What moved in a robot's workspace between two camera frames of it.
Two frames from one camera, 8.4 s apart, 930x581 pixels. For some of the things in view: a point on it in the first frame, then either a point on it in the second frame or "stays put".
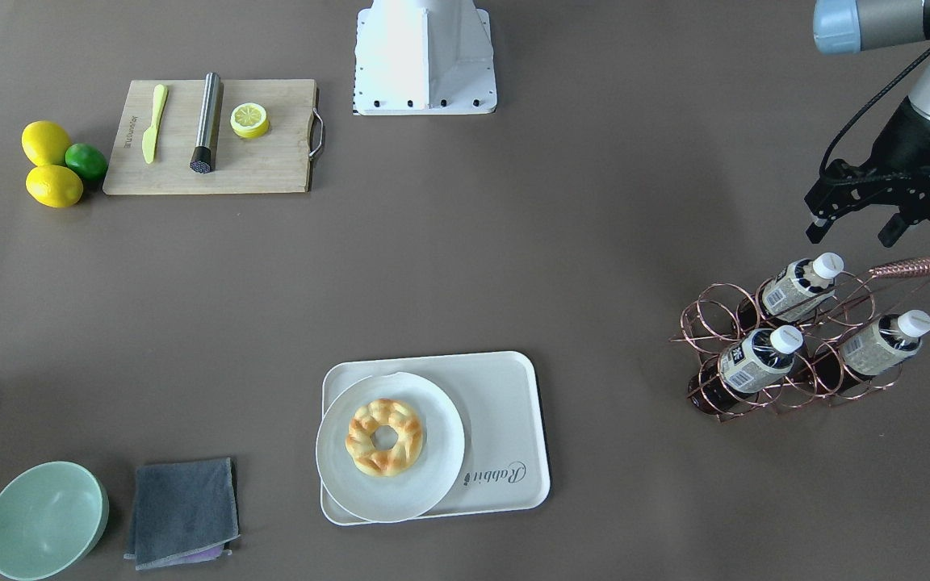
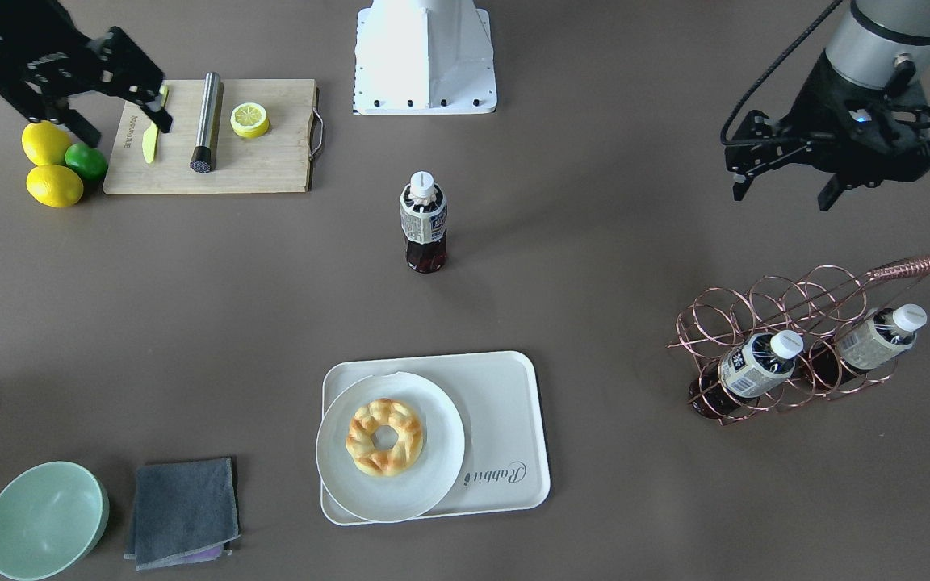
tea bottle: [797, 286] to [424, 216]
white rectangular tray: [496, 398] stays put
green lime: [87, 160] stays put
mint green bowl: [47, 523] stays put
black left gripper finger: [891, 231] to [832, 191]
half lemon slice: [249, 120] stays put
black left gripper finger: [818, 229] to [741, 186]
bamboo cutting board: [281, 160] stays put
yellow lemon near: [54, 186] stays put
